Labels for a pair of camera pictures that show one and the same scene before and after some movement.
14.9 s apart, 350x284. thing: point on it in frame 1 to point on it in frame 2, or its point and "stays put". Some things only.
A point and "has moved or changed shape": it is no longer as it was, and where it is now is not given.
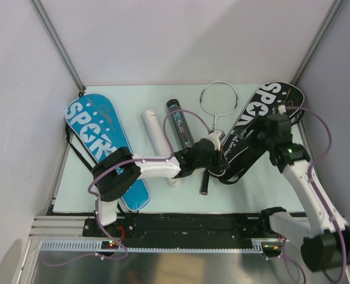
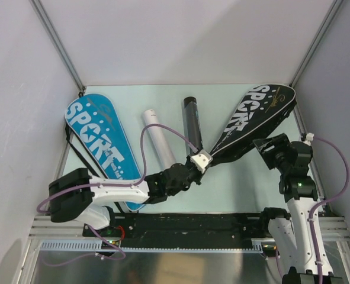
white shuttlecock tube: (159, 140) stays put
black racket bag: (242, 155) has moved or changed shape
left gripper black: (220, 164) to (198, 173)
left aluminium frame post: (38, 7) stays put
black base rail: (181, 226) stays put
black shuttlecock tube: (183, 130) to (193, 129)
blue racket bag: (97, 123) stays put
